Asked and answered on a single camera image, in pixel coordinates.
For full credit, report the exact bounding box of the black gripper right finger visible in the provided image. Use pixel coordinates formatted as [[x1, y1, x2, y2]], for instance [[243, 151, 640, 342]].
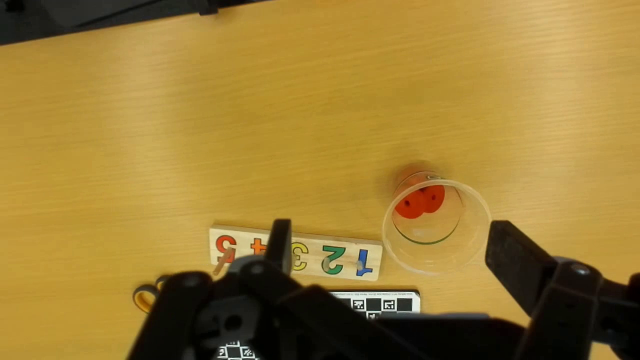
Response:
[[483, 218, 640, 360]]

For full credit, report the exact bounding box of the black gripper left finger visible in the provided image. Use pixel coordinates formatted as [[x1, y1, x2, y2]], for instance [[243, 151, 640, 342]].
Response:
[[132, 218, 387, 360]]

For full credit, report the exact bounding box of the clear plastic cup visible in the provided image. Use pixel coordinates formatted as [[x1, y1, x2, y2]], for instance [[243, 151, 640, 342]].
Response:
[[379, 163, 493, 279]]

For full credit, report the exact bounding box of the wooden number peg board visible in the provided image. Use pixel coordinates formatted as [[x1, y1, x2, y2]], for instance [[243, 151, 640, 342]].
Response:
[[207, 226, 385, 284]]

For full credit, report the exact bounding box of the black white checkerboard calibration board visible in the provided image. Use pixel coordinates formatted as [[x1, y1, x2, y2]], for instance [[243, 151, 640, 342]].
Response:
[[216, 289, 424, 360]]

